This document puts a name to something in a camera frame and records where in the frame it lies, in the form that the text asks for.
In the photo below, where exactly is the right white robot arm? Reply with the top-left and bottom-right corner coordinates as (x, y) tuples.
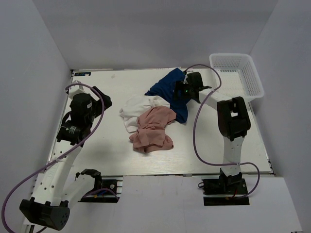
(173, 72), (251, 186)

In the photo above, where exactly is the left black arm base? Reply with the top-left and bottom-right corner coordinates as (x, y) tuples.
(75, 169), (121, 203)

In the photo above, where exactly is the blue label sticker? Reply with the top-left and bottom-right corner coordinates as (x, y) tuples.
(74, 72), (91, 77)

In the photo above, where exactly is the blue t shirt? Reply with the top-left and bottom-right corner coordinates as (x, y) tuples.
(145, 68), (190, 124)

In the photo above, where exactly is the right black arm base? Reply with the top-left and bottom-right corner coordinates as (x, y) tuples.
(198, 179), (250, 206)

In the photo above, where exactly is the white t shirt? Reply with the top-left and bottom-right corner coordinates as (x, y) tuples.
(119, 95), (170, 133)

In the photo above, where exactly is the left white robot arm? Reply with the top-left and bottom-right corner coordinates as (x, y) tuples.
(19, 81), (112, 231)

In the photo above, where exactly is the white plastic basket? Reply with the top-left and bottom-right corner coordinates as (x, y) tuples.
(209, 53), (264, 102)

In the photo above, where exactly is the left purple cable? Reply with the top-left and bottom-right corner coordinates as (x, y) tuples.
(1, 82), (120, 231)

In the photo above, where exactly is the pink t shirt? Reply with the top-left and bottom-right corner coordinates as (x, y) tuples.
(129, 106), (176, 153)

